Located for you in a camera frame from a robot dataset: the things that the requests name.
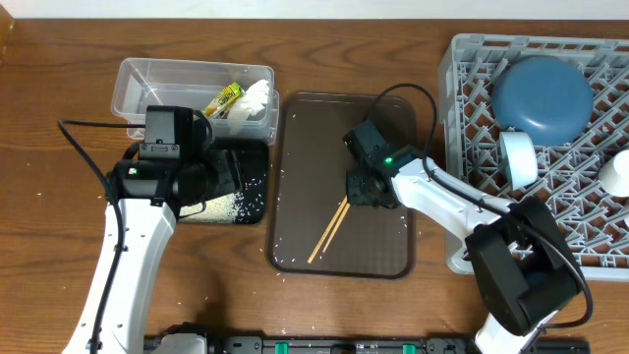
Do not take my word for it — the wooden chopstick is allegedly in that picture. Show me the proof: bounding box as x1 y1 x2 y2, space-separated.
322 203 350 253
308 197 348 264

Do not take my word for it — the yellow green snack wrapper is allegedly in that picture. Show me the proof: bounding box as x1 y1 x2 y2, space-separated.
201 82 244 119

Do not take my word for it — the light blue small bowl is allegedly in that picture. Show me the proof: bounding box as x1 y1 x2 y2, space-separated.
499 132 538 190

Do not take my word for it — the dark blue plate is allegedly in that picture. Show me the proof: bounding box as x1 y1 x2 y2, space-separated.
491 56 594 147

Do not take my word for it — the white cup pink inside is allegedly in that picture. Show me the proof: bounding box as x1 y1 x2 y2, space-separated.
599 149 629 198

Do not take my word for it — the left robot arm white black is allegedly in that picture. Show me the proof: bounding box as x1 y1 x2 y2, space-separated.
58 105 242 353

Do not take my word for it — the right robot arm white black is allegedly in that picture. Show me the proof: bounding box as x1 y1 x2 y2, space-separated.
343 120 593 353

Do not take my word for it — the black waste tray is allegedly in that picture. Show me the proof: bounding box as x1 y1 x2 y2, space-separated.
196 138 269 205

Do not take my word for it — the clear plastic waste bin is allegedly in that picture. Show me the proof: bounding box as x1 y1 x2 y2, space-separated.
111 58 279 146

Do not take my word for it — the grey dishwasher rack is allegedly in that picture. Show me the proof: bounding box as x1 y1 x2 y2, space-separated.
438 33 628 282

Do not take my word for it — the pile of white rice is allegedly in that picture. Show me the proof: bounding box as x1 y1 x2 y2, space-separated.
180 178 266 224

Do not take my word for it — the brown serving tray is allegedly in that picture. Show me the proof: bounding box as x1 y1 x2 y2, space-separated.
266 92 416 279

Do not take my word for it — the crumpled white tissue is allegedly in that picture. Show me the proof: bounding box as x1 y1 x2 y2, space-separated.
227 80 269 136

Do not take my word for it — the black rail with green clips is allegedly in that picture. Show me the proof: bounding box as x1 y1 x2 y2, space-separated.
146 322 591 354

